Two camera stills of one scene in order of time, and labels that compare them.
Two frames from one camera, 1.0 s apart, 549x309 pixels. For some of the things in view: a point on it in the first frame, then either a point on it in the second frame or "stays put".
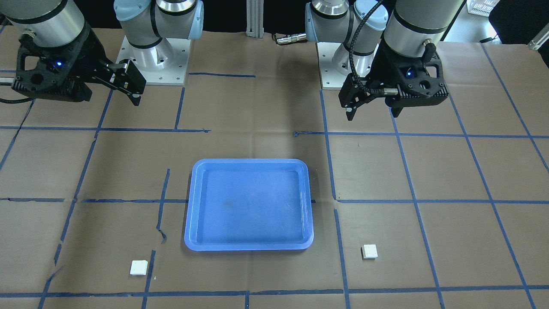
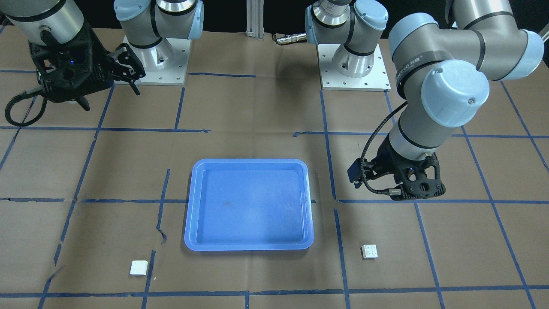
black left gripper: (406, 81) -> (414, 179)
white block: (139, 268) stays put
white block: (369, 251) stays put
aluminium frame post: (254, 18) stays put
